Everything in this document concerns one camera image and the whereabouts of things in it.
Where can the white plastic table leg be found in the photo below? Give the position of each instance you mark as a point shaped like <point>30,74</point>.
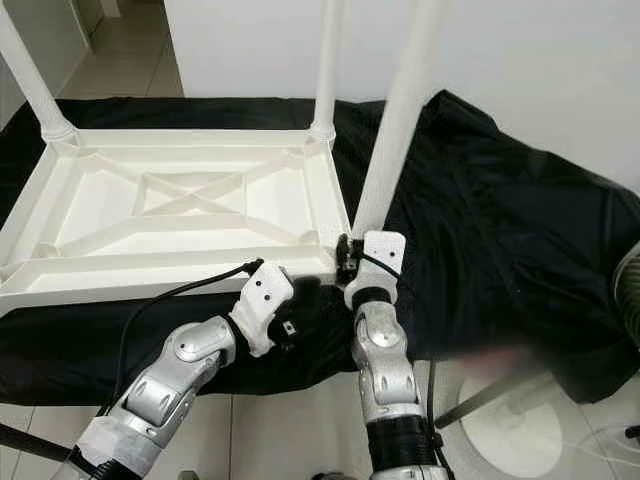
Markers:
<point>400,110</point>
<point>326,60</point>
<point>40,90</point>

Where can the white plastic table top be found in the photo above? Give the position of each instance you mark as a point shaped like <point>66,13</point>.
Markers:
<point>120,220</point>

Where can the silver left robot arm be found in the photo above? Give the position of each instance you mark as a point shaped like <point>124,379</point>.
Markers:
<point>170,380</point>

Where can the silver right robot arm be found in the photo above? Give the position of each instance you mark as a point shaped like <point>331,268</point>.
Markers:
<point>385,360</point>

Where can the black nylon cloth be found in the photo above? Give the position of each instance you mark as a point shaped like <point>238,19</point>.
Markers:
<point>540,230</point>

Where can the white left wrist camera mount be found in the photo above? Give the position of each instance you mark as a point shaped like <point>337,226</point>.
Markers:
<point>265,295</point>

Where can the black metal frame bar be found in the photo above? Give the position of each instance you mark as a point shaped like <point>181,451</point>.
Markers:
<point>32,443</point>

